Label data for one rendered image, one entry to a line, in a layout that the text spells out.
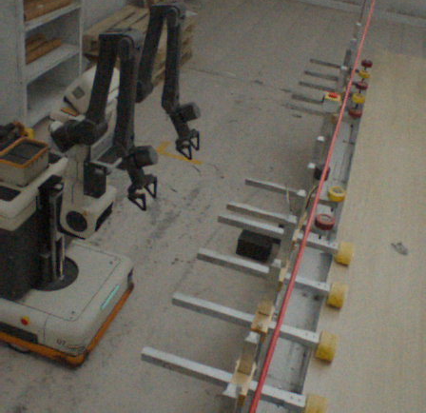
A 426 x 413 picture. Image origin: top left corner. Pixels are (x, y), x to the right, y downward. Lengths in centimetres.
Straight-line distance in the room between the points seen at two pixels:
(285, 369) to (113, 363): 104
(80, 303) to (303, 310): 104
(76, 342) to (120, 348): 34
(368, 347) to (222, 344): 126
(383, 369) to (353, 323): 20
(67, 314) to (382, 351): 144
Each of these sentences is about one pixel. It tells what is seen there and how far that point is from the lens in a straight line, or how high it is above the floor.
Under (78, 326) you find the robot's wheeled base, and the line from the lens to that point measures 271.
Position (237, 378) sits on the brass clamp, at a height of 97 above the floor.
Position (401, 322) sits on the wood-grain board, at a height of 90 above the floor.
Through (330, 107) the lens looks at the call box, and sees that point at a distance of 279.
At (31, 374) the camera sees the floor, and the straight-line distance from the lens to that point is 290.
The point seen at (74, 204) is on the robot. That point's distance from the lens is 250.
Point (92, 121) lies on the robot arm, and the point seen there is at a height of 129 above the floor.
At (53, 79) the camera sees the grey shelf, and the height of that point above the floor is 17.
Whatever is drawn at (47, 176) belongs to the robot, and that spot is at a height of 81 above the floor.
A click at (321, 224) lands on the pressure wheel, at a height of 90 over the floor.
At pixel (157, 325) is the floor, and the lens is 311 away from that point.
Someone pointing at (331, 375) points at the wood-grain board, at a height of 90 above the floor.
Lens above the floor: 221
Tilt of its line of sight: 32 degrees down
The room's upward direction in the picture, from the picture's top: 8 degrees clockwise
